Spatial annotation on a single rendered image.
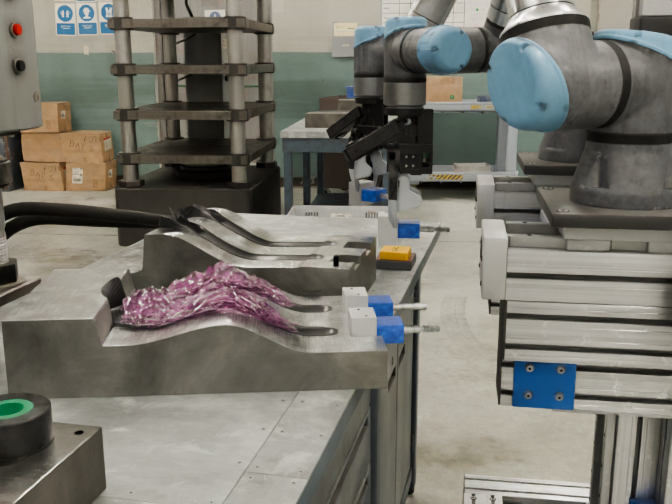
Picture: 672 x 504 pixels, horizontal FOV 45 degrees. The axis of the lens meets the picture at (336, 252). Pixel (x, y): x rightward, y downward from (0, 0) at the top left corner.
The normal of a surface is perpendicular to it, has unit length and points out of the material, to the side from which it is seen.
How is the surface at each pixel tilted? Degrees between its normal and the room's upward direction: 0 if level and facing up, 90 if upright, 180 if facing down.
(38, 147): 87
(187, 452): 0
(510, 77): 97
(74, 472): 90
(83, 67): 90
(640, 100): 109
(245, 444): 0
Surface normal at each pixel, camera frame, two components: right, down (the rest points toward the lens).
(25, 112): 0.98, 0.05
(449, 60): 0.40, 0.20
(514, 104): -0.89, 0.22
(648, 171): 0.04, -0.07
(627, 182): -0.32, -0.08
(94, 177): -0.12, 0.21
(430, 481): 0.00, -0.97
